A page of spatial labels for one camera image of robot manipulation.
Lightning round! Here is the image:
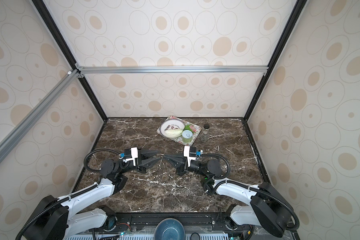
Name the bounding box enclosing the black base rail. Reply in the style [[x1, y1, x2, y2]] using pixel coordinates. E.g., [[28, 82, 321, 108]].
[[41, 212, 301, 240]]

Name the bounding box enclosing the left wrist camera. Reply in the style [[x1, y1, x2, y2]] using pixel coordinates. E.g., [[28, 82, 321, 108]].
[[119, 147, 139, 166]]

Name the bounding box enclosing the herb jar black lid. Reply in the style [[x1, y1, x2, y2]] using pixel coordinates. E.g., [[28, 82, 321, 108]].
[[203, 123, 210, 136]]

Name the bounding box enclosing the blue bowl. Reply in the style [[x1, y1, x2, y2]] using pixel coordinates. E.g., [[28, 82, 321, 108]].
[[154, 218, 186, 240]]

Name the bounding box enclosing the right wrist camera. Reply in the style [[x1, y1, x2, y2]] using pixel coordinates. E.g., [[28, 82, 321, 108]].
[[183, 146, 203, 167]]

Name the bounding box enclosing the diagonal aluminium rail left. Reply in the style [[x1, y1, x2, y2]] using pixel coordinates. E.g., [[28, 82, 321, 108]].
[[0, 69, 79, 164]]

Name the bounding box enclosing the empty glass shaker silver lid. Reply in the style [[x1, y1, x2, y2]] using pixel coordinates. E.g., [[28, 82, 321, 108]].
[[201, 134, 209, 143]]

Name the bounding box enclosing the floral rectangular tray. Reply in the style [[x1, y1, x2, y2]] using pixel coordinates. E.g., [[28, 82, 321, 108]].
[[157, 116, 202, 146]]

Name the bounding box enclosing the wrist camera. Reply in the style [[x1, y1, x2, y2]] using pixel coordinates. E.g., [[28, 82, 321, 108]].
[[119, 147, 139, 166], [183, 146, 203, 167]]

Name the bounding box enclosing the green leaf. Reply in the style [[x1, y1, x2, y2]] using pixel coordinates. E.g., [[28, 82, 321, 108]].
[[184, 125, 195, 133]]

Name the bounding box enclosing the white plate with rim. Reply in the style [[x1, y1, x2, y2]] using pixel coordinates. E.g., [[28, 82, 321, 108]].
[[159, 119, 185, 138]]

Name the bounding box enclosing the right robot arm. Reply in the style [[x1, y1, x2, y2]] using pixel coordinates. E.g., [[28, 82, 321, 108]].
[[163, 152, 300, 238]]

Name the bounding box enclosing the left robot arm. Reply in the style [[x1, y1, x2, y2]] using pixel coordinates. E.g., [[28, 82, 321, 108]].
[[16, 148, 161, 240]]

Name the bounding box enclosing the horizontal aluminium rail back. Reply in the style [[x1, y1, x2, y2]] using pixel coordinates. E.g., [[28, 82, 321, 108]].
[[78, 65, 269, 74]]

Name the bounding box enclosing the pale cabbage piece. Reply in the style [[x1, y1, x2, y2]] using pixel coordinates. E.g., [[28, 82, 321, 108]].
[[165, 129, 183, 139]]

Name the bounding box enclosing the green tin can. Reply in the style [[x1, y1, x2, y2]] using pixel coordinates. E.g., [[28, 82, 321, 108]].
[[182, 130, 193, 144]]

